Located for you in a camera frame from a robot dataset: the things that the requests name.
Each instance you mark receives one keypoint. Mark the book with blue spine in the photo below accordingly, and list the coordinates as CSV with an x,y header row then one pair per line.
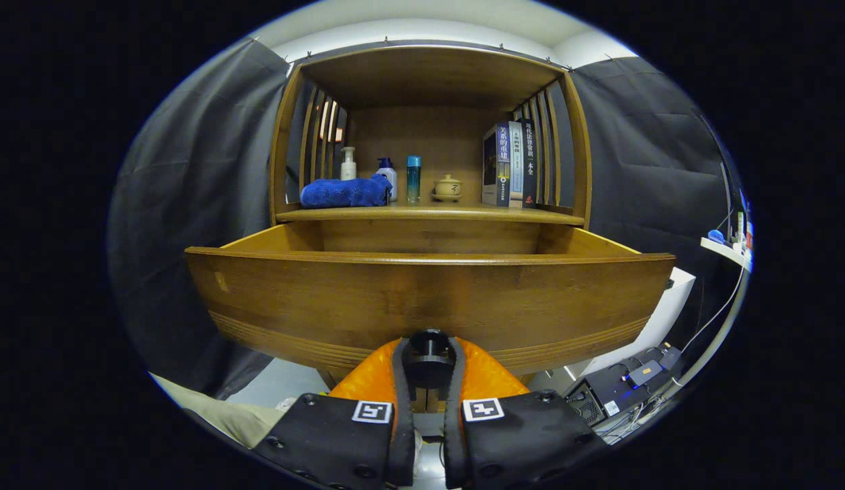
x,y
494,167

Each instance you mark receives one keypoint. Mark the white box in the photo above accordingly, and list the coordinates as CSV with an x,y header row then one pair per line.
x,y
667,306

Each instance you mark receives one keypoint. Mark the book with black spine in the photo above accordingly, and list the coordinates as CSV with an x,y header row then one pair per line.
x,y
530,163

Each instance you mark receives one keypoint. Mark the wooden slatted cabinet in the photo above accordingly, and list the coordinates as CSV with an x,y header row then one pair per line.
x,y
429,75

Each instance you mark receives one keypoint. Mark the white lotion bottle blue cap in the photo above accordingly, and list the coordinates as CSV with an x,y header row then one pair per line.
x,y
390,178

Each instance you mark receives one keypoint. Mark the book with pale spine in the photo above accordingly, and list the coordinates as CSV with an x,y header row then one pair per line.
x,y
516,163

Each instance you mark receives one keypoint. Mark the blue towel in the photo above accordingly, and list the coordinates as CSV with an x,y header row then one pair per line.
x,y
341,192

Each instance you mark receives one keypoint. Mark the person's beige trouser leg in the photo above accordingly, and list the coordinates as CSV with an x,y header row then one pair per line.
x,y
218,412

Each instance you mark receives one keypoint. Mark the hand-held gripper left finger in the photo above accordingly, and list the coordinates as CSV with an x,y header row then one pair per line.
x,y
400,408

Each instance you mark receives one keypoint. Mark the teal blue bottle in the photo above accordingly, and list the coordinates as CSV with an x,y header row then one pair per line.
x,y
413,180

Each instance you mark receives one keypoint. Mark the beige lidded teacup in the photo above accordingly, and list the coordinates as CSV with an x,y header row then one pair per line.
x,y
447,187

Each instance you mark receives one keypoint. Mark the black computer box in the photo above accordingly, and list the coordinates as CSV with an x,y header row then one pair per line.
x,y
606,395

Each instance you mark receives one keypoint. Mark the white pump bottle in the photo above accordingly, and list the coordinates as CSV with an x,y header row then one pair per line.
x,y
348,167

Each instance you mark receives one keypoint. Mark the wooden drawer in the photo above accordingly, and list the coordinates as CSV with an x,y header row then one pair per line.
x,y
429,299

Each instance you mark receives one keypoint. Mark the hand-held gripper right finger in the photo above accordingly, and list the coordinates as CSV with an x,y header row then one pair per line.
x,y
455,408

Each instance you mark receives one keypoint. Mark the small blue object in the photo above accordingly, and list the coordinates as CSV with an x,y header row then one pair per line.
x,y
716,236

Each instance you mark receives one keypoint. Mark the white side table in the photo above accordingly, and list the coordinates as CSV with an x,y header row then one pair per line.
x,y
725,252

